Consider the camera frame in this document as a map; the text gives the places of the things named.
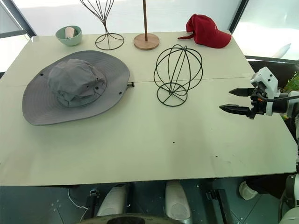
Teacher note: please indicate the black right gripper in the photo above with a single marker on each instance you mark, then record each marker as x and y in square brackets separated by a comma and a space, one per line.
[256, 103]

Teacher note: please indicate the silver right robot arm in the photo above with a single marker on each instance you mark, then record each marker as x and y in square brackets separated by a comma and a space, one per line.
[290, 130]

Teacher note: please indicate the wooden pole stand round base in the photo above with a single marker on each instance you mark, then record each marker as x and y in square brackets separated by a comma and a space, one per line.
[146, 42]

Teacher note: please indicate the grey wide-brim bucket hat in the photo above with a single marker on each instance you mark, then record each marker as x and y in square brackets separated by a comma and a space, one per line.
[70, 93]

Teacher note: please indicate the green plant leaves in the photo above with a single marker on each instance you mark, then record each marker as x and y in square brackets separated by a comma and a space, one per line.
[293, 82]

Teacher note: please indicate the red baseball cap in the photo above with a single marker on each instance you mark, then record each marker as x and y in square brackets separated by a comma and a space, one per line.
[205, 32]

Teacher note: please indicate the white round floor object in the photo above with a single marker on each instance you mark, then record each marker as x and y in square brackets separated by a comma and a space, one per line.
[247, 190]

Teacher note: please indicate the silver robot right leg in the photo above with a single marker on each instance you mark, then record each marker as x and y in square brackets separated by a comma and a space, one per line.
[176, 200]

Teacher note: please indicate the silver robot leg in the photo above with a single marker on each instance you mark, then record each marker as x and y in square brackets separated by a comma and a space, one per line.
[176, 200]
[113, 200]

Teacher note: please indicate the silver robot left leg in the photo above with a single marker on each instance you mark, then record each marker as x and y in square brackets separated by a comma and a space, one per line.
[113, 200]

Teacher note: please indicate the dark rounded robot torso top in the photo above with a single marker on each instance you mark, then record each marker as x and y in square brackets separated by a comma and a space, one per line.
[130, 219]

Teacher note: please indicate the mint green bowl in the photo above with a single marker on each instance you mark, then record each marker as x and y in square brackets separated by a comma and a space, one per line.
[67, 39]

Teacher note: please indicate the pale pink item in bowl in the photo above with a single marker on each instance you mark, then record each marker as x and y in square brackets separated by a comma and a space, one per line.
[69, 32]

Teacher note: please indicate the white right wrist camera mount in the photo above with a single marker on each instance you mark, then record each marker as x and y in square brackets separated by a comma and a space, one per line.
[265, 81]

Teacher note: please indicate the black table leg bracket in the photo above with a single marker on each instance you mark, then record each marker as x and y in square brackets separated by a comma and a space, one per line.
[219, 203]
[93, 198]

